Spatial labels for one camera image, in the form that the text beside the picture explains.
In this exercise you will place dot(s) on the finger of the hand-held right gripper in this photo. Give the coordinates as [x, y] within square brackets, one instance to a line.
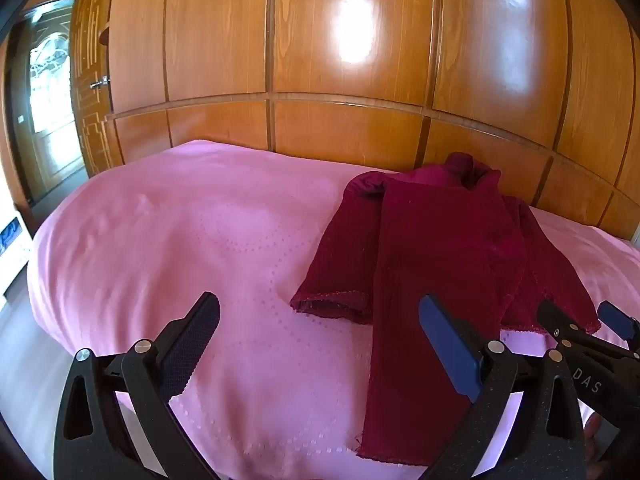
[617, 320]
[552, 317]

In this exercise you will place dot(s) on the wooden panelled wardrobe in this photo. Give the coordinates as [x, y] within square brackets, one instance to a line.
[220, 35]

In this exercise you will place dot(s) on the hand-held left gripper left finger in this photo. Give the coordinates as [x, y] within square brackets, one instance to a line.
[192, 340]

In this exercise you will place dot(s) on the maroon velvet garment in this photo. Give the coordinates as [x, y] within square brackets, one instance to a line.
[430, 260]

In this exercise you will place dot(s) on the white appliance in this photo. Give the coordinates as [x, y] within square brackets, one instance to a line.
[12, 245]

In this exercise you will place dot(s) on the carved wooden door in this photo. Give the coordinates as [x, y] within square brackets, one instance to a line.
[92, 125]

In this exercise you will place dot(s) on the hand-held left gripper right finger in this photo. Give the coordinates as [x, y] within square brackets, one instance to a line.
[450, 350]

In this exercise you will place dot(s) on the pink bed sheet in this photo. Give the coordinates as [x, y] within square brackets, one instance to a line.
[175, 240]

